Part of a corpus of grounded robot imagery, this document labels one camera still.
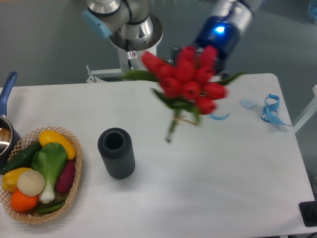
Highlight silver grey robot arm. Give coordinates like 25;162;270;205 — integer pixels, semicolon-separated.
82;0;163;73

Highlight curled blue ribbon strip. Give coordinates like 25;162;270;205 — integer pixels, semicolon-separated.
210;113;230;120

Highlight green bok choy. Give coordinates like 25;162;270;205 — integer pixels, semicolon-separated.
31;142;67;204

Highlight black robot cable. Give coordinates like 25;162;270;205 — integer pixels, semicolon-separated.
125;39;136;71

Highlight orange fruit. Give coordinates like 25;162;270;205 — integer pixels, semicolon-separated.
10;190;38;212

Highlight woven wicker basket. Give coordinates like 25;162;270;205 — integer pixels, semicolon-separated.
0;126;83;224

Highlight yellow squash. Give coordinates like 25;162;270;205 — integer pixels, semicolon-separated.
39;129;76;160

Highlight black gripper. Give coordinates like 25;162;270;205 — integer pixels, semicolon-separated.
194;16;240;73

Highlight white metal base frame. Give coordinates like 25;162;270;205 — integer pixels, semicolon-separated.
85;59;174;84

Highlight purple sweet potato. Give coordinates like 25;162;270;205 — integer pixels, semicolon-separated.
55;160;75;193

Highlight yellow bell pepper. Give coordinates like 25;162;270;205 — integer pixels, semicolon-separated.
1;168;31;192

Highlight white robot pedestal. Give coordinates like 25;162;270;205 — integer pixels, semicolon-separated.
116;46;157;75

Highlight tangled blue ribbon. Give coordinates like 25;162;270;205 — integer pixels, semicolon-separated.
261;94;291;126

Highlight dark green cucumber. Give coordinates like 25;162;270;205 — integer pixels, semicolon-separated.
0;141;42;175

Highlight black device at table edge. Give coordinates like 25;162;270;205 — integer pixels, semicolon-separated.
299;201;317;227

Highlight blue handled saucepan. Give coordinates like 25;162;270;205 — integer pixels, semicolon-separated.
0;71;21;169

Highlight white frame right edge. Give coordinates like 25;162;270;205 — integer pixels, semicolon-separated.
293;85;317;133

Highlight green bean pods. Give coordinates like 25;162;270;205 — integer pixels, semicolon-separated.
35;196;66;215

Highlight red tulip bouquet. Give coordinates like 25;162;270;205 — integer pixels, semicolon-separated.
122;46;242;143

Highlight dark grey ribbed vase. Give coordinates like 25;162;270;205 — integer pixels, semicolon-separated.
98;127;135;179

